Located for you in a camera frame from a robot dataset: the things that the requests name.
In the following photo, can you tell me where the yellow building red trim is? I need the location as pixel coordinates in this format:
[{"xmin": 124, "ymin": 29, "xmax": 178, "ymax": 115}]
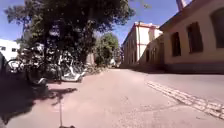
[{"xmin": 120, "ymin": 21, "xmax": 164, "ymax": 70}]

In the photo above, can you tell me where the asphalt path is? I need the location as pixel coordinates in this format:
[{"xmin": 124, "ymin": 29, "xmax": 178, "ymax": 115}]
[{"xmin": 0, "ymin": 67, "xmax": 224, "ymax": 128}]

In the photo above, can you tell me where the large green tree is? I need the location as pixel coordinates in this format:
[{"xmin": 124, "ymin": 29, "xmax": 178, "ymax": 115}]
[{"xmin": 3, "ymin": 0, "xmax": 136, "ymax": 68}]

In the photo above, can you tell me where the robot's own part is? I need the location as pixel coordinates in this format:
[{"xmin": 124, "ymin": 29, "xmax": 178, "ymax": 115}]
[{"xmin": 58, "ymin": 99, "xmax": 76, "ymax": 128}]

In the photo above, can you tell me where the row of parked bicycles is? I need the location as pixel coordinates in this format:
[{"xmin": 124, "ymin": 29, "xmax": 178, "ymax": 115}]
[{"xmin": 0, "ymin": 42, "xmax": 102, "ymax": 88}]

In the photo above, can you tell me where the pale cobblestone strip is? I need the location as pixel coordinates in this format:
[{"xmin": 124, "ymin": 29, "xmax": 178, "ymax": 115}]
[{"xmin": 144, "ymin": 79, "xmax": 224, "ymax": 121}]

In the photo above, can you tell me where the yellow building with chimney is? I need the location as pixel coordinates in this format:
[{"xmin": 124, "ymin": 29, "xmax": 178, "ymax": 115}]
[{"xmin": 145, "ymin": 0, "xmax": 224, "ymax": 75}]

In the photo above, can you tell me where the low white building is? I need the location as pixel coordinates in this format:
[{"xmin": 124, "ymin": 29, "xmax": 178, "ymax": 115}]
[{"xmin": 0, "ymin": 38, "xmax": 21, "ymax": 63}]

